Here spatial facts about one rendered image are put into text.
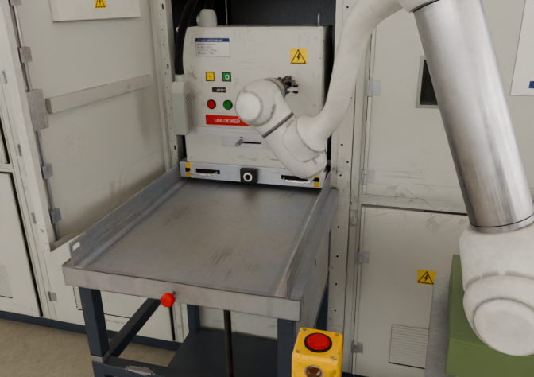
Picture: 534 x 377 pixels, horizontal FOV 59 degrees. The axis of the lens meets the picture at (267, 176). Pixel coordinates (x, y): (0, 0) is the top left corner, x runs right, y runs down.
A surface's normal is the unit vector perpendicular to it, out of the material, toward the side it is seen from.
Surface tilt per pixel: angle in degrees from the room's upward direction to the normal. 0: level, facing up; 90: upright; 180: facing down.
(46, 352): 0
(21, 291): 90
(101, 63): 90
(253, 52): 90
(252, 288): 0
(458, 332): 1
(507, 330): 96
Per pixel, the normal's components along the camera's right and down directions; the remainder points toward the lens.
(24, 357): -0.02, -0.94
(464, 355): -0.36, 0.32
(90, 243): 0.96, 0.07
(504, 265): -0.56, 0.04
